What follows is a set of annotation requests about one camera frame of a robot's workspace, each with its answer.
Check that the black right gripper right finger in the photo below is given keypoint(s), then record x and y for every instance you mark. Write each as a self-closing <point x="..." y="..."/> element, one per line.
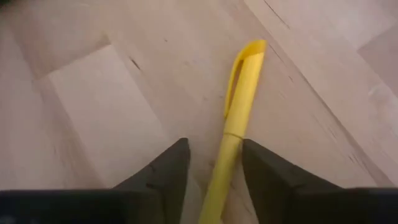
<point x="280" y="193"/>

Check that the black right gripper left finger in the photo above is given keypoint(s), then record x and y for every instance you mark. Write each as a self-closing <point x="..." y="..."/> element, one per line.
<point x="155" y="193"/>

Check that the yellow highlighter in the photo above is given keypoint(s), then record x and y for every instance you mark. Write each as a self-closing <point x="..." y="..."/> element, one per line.
<point x="239" y="118"/>

